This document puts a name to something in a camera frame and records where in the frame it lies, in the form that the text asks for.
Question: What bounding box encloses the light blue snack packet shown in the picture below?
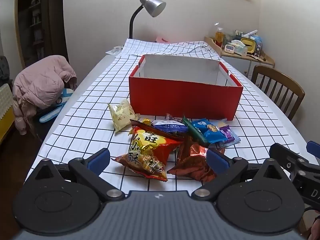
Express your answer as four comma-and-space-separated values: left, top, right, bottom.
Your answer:
217, 121, 241, 147

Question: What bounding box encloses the brown wooden chair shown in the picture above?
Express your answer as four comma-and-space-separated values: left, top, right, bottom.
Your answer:
251, 65, 305, 122

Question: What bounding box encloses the wooden top side cabinet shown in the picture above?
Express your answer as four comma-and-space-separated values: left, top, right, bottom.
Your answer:
204, 36, 275, 80

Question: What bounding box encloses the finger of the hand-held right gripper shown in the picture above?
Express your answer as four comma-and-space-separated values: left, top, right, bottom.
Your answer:
269, 142, 312, 178
306, 140, 320, 159

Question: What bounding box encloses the red cardboard box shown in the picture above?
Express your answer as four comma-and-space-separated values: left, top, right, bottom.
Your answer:
129, 54, 244, 122

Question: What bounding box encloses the silver desk lamp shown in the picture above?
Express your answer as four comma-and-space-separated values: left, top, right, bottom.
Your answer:
129, 0, 167, 39

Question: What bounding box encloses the blue white plastic toy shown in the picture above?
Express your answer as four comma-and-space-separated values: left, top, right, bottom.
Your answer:
39, 88, 74, 123

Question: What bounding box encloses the yellow storage box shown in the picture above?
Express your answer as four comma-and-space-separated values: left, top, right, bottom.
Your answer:
239, 37, 257, 55

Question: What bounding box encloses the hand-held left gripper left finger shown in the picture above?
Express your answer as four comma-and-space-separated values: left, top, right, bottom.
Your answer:
24, 148, 125, 202

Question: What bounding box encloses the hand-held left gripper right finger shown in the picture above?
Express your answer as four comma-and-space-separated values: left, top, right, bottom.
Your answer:
191, 148, 293, 202

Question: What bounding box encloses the dark red foil snack bag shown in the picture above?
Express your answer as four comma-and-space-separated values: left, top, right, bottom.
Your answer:
167, 136, 225, 183

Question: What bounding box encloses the red white clear candy packet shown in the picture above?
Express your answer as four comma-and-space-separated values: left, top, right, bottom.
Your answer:
165, 113, 183, 123

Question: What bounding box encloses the black white checkered tablecloth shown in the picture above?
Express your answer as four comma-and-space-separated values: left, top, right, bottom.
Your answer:
25, 38, 313, 193

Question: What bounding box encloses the blue patterned bag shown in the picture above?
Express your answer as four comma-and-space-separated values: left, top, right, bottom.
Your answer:
252, 35, 263, 55

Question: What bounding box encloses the clear plastic packet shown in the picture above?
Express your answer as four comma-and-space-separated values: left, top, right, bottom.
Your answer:
105, 45, 124, 55

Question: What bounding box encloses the white yellow plastic furniture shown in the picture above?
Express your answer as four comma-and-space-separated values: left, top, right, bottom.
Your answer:
0, 84, 14, 140

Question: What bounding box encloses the pale yellow snack packet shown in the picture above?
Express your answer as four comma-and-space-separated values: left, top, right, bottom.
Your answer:
108, 99, 140, 133

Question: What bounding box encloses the white tissue pack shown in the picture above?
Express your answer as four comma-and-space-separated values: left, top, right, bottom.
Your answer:
231, 40, 248, 56

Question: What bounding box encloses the purple candy bar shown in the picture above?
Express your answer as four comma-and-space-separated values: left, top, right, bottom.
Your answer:
219, 125, 235, 140

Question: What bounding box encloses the blue cookie packet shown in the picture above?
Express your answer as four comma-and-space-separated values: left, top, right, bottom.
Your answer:
191, 119, 228, 145

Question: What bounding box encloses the dark wooden bookcase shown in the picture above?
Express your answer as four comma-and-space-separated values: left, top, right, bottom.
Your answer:
15, 0, 69, 68

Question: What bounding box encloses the white dark blue snack packet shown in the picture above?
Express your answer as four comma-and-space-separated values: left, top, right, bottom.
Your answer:
152, 120, 188, 133

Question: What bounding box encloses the orange drink bottle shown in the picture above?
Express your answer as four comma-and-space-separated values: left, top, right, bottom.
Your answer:
215, 27, 224, 48

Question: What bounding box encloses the pink puffer jacket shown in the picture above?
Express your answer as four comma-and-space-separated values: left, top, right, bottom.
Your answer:
12, 55, 77, 135

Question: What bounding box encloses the green snack packet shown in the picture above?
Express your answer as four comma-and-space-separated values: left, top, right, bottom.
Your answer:
182, 116, 210, 147

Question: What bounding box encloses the yellow red snack bag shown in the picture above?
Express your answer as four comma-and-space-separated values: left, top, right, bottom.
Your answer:
114, 126, 184, 182

